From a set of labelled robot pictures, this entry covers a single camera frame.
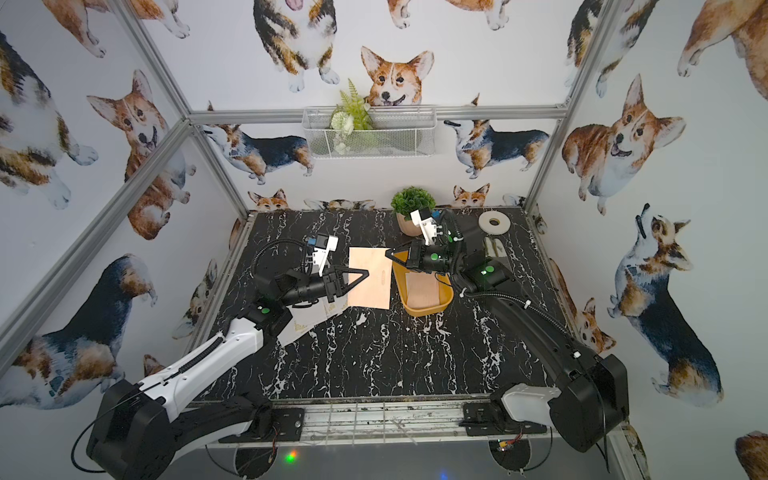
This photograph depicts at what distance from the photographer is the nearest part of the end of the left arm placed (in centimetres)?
58

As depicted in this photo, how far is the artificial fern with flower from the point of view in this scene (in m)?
0.80

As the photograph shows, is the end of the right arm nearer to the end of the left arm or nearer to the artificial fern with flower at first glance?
the end of the left arm

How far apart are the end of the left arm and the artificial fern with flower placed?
1.34 feet
